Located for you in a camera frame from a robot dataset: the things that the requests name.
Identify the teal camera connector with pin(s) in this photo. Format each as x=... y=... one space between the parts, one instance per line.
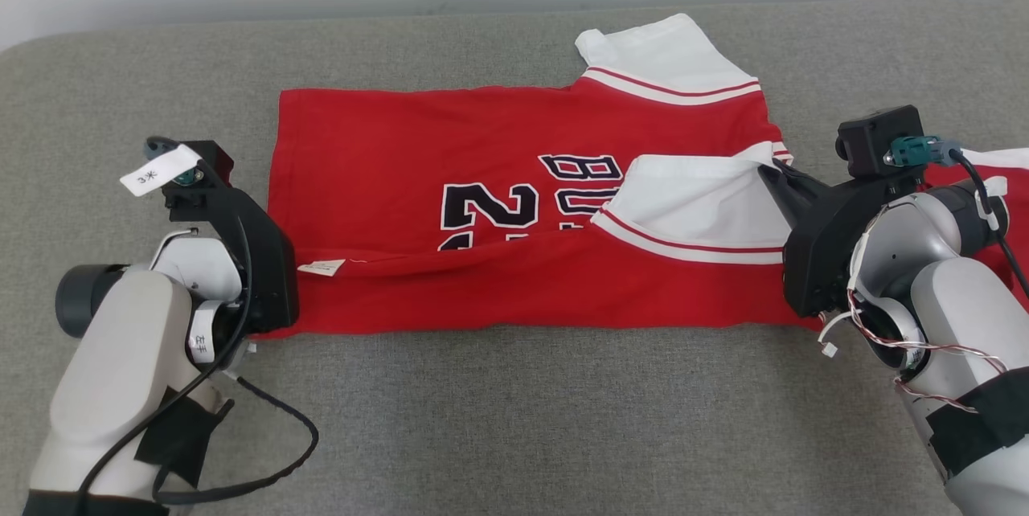
x=912 y=151
x=186 y=175

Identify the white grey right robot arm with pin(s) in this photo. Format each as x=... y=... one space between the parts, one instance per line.
x=957 y=315

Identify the teal left camera connector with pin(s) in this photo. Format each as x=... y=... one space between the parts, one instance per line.
x=186 y=175

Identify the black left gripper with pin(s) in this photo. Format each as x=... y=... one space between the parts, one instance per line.
x=265 y=267

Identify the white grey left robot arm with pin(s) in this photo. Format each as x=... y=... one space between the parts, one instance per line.
x=120 y=387

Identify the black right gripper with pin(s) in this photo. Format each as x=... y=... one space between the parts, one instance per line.
x=820 y=259

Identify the red Bulls 23 shorts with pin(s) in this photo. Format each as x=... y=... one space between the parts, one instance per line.
x=977 y=170

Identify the teal right camera connector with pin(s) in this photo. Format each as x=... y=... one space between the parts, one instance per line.
x=912 y=151

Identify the red jersey with white sleeves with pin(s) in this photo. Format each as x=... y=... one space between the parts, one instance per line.
x=386 y=146

